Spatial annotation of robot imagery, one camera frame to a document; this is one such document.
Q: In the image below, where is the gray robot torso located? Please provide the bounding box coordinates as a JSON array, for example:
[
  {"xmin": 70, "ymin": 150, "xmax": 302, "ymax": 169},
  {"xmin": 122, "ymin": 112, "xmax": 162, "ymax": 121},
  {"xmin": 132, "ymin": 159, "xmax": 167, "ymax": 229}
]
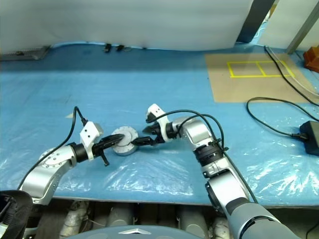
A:
[{"xmin": 74, "ymin": 221, "xmax": 230, "ymax": 239}]

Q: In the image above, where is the aluminum profile post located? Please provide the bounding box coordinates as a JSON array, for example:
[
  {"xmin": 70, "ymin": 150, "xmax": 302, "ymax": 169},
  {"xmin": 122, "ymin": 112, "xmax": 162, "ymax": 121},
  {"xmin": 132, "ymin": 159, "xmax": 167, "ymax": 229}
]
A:
[{"xmin": 286, "ymin": 0, "xmax": 319, "ymax": 54}]

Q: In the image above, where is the orange-brown wooden block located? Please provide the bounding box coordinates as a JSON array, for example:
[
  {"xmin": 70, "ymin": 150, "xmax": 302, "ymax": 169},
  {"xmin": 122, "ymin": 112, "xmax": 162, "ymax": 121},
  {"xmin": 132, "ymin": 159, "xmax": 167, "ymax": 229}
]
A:
[{"xmin": 303, "ymin": 46, "xmax": 319, "ymax": 73}]

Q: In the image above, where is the long black cable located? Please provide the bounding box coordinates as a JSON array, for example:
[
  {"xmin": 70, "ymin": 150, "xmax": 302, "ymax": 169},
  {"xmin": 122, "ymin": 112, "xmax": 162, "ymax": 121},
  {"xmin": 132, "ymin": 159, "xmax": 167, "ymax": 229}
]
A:
[{"xmin": 264, "ymin": 45, "xmax": 319, "ymax": 107}]

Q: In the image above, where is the white panel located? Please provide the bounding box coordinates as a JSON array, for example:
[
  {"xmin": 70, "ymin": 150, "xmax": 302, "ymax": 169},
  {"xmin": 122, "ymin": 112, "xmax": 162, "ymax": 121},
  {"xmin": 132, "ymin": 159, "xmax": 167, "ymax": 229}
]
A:
[{"xmin": 258, "ymin": 0, "xmax": 319, "ymax": 49}]

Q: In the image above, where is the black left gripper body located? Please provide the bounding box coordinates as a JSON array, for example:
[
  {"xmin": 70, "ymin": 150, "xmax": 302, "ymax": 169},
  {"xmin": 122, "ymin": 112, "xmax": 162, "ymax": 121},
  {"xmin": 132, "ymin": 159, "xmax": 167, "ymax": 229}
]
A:
[{"xmin": 93, "ymin": 138, "xmax": 110, "ymax": 167}]

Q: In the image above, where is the clear plastic tube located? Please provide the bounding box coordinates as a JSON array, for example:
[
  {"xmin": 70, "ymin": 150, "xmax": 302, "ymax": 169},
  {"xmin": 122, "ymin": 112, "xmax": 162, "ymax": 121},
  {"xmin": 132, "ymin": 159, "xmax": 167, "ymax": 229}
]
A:
[{"xmin": 267, "ymin": 49, "xmax": 319, "ymax": 96}]

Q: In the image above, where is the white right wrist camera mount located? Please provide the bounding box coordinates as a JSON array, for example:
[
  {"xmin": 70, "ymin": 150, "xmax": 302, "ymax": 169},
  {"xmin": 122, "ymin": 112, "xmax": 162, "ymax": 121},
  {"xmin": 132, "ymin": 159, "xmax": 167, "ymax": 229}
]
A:
[{"xmin": 146, "ymin": 103, "xmax": 173, "ymax": 144}]

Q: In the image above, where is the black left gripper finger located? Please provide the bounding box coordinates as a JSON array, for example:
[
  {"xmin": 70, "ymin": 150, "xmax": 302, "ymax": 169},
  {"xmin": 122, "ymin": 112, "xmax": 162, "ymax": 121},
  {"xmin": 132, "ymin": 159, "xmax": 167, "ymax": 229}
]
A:
[
  {"xmin": 101, "ymin": 133, "xmax": 126, "ymax": 144},
  {"xmin": 103, "ymin": 137, "xmax": 126, "ymax": 152}
]

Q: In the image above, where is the black power adapter cord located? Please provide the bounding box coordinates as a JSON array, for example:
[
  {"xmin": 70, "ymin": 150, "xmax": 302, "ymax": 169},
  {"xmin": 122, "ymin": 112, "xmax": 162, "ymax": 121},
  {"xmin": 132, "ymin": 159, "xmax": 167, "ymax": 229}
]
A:
[{"xmin": 246, "ymin": 96, "xmax": 319, "ymax": 139}]

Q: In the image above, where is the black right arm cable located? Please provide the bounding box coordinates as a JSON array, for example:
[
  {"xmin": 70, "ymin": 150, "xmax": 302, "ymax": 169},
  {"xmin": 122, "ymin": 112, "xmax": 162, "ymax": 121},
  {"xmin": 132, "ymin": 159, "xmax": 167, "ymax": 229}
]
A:
[{"xmin": 149, "ymin": 109, "xmax": 259, "ymax": 204}]

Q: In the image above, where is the gray metal tray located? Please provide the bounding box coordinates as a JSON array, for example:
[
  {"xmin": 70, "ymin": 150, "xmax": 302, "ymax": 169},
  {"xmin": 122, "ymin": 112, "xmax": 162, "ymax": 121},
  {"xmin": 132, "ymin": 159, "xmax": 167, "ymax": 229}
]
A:
[{"xmin": 1, "ymin": 45, "xmax": 52, "ymax": 61}]

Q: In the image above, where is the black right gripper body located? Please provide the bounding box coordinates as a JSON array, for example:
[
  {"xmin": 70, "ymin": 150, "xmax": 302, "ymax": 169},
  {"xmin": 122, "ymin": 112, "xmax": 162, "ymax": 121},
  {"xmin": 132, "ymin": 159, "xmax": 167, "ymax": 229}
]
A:
[{"xmin": 149, "ymin": 120, "xmax": 163, "ymax": 145}]

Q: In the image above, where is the brown cardboard mat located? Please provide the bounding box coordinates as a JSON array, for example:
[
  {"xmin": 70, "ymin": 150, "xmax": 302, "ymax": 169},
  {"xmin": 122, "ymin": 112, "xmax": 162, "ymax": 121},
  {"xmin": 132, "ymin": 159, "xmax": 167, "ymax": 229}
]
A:
[{"xmin": 204, "ymin": 53, "xmax": 317, "ymax": 103}]

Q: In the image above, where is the gray round motor lid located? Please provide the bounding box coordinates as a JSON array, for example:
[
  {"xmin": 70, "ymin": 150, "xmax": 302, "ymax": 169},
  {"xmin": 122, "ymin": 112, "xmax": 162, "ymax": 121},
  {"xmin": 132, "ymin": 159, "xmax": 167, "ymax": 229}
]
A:
[{"xmin": 112, "ymin": 126, "xmax": 139, "ymax": 147}]

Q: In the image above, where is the white foam backdrop sheet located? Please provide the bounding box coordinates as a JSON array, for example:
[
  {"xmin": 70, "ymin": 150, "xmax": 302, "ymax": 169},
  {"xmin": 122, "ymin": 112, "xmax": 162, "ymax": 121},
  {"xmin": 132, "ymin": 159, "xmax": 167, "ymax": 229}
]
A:
[{"xmin": 0, "ymin": 0, "xmax": 252, "ymax": 52}]

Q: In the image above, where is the blue plastic-covered table sheet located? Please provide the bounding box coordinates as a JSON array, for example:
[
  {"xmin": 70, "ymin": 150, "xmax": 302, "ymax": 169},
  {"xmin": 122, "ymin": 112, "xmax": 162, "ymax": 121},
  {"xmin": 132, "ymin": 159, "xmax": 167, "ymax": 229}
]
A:
[{"xmin": 0, "ymin": 41, "xmax": 319, "ymax": 207}]

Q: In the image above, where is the black power adapter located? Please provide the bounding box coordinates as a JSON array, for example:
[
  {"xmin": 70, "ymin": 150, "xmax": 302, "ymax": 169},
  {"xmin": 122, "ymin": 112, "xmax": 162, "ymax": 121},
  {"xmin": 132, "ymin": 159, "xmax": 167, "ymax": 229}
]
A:
[{"xmin": 299, "ymin": 120, "xmax": 319, "ymax": 156}]

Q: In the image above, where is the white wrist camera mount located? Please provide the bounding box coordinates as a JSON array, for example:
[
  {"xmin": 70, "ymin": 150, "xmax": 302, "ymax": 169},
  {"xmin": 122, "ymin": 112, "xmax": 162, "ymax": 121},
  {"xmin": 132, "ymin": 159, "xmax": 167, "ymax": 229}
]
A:
[
  {"xmin": 79, "ymin": 121, "xmax": 104, "ymax": 160},
  {"xmin": 146, "ymin": 103, "xmax": 173, "ymax": 144}
]

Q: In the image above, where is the dark pillar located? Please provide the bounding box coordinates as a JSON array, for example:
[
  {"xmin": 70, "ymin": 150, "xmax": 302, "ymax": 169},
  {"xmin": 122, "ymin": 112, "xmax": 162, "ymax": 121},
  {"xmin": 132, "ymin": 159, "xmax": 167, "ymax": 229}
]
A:
[{"xmin": 236, "ymin": 0, "xmax": 277, "ymax": 44}]

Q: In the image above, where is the black fabric strap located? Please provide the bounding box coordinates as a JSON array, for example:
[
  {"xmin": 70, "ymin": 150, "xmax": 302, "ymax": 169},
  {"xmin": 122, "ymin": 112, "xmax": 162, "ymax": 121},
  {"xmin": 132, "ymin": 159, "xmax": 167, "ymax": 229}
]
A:
[{"xmin": 0, "ymin": 189, "xmax": 34, "ymax": 239}]

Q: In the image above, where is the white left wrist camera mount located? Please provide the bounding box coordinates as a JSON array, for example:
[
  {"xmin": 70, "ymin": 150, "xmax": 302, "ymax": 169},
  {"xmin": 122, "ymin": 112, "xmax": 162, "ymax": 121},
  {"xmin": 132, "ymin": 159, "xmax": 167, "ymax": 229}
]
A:
[{"xmin": 79, "ymin": 121, "xmax": 104, "ymax": 160}]

